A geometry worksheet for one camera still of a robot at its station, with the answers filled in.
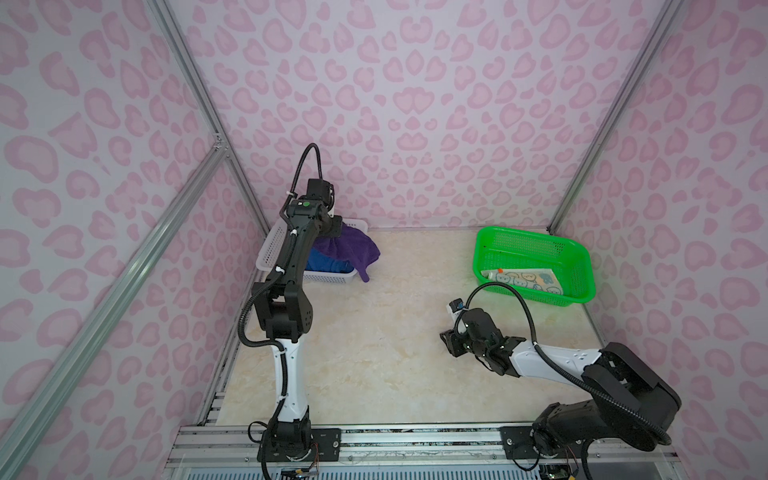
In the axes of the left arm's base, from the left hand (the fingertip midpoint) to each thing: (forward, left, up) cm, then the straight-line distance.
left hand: (338, 224), depth 95 cm
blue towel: (-2, +10, -17) cm, 20 cm away
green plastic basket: (-5, -72, -20) cm, 75 cm away
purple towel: (-3, -3, -7) cm, 8 cm away
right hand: (-29, -32, -16) cm, 47 cm away
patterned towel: (-10, -68, -19) cm, 71 cm away
